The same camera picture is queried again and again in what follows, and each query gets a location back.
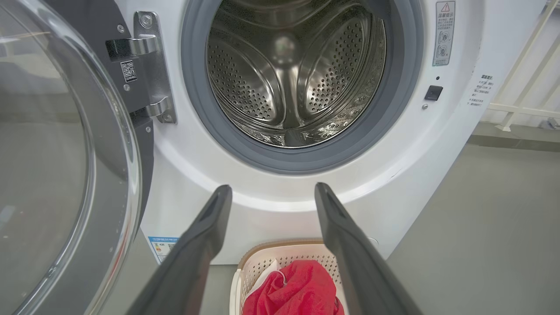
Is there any white front-load washing machine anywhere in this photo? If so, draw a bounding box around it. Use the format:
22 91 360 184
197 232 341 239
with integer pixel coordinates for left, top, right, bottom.
101 0 547 265

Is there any red and white clothing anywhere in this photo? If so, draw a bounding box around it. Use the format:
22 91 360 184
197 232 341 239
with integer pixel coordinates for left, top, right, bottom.
242 259 346 315

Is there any QR code sticker label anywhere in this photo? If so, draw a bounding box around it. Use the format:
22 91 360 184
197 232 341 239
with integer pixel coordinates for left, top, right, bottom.
120 60 137 83

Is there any chrome door hinge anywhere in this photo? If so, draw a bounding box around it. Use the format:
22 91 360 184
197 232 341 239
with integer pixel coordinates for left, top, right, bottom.
105 11 178 124

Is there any grey warning sticker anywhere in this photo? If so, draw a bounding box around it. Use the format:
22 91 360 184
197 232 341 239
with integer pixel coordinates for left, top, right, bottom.
432 0 456 67

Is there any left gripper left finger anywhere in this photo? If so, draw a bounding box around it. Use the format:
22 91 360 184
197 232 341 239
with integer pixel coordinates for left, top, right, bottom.
126 185 233 315

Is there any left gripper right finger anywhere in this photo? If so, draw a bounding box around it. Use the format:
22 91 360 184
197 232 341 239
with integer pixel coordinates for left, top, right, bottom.
314 182 424 315

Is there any round black glass washer door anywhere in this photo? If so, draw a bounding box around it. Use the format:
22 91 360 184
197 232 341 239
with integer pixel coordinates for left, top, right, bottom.
0 0 154 315

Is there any stainless steel washing machine drum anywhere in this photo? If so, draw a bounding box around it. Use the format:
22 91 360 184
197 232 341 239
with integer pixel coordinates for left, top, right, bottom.
206 0 387 148

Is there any cream basket with brown rim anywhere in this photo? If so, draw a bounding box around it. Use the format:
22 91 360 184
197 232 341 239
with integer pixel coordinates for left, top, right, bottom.
230 238 350 315

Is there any white metal rack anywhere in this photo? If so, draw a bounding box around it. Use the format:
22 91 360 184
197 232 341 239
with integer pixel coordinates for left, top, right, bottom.
481 0 560 132

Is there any blue energy label sticker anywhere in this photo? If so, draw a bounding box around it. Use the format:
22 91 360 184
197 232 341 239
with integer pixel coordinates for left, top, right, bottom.
148 236 180 264

